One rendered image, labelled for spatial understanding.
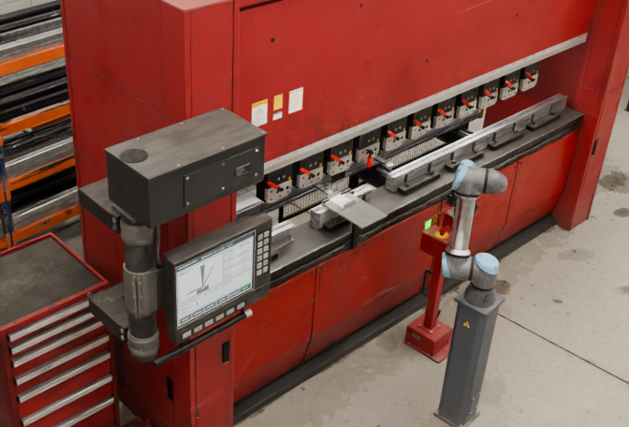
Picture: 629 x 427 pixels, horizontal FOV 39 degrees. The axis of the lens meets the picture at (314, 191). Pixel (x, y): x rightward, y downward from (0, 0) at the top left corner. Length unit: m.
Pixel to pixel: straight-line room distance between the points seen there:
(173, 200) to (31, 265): 1.34
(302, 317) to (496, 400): 1.16
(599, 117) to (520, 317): 1.42
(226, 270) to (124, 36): 0.96
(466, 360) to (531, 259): 1.73
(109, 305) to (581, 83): 3.62
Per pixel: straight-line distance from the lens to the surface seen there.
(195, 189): 2.94
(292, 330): 4.53
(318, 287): 4.50
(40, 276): 4.04
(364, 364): 5.02
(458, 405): 4.68
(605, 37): 5.86
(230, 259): 3.18
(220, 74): 3.29
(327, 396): 4.82
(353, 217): 4.36
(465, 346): 4.43
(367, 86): 4.27
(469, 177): 4.06
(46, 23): 5.31
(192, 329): 3.23
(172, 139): 3.00
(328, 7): 3.89
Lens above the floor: 3.39
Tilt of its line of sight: 32 degrees down
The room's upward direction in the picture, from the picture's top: 4 degrees clockwise
